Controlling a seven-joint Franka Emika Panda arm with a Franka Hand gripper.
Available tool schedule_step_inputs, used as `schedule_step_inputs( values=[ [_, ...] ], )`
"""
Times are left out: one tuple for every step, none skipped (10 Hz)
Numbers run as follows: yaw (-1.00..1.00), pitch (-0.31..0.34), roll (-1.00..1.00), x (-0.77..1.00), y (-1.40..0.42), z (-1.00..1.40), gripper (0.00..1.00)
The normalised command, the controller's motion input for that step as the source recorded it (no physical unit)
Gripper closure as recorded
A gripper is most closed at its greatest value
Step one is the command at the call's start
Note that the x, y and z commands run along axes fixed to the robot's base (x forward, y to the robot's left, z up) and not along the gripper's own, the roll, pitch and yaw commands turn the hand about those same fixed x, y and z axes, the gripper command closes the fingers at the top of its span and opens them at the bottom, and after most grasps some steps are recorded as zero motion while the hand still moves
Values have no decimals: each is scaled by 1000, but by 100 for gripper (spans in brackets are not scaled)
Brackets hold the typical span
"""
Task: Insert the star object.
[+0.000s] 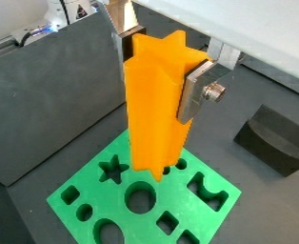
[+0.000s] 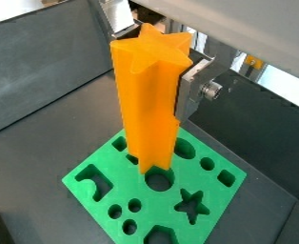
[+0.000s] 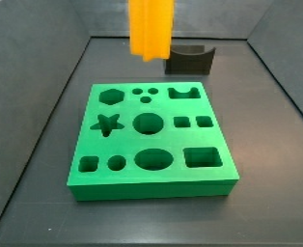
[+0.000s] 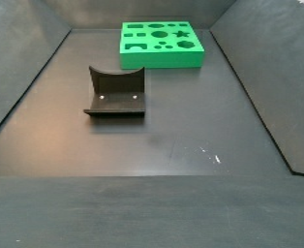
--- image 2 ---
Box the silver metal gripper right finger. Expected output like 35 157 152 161
175 47 236 122

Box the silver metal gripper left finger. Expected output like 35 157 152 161
99 0 142 40

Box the orange star-shaped peg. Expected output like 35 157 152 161
111 23 192 173

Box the green shape sorter board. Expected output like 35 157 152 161
63 130 247 244

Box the yellow bracket in background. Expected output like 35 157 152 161
244 54 264 70

